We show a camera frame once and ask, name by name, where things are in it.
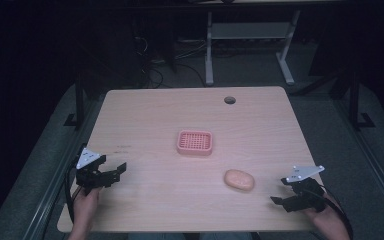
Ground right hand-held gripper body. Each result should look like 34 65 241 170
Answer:
280 164 327 214

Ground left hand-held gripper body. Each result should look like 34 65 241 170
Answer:
75 146 112 196

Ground peach soap bar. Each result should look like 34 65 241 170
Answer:
223 168 256 192

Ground pink soap dish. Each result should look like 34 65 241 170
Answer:
176 129 214 157

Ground person's right hand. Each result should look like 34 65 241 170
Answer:
304 192 348 236

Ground person's left hand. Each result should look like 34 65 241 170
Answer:
71 185 103 232

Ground black metal stand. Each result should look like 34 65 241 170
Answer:
346 68 377 131
63 74 88 130

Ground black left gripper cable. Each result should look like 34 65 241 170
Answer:
64 159 83 225

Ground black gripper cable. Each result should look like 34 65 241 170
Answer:
313 184 355 240
64 159 83 225

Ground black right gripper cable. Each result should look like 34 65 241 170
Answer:
313 184 355 240

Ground black floor cables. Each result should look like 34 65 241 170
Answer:
131 33 208 89

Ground white metal desk frame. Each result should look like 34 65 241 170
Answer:
204 9 302 87

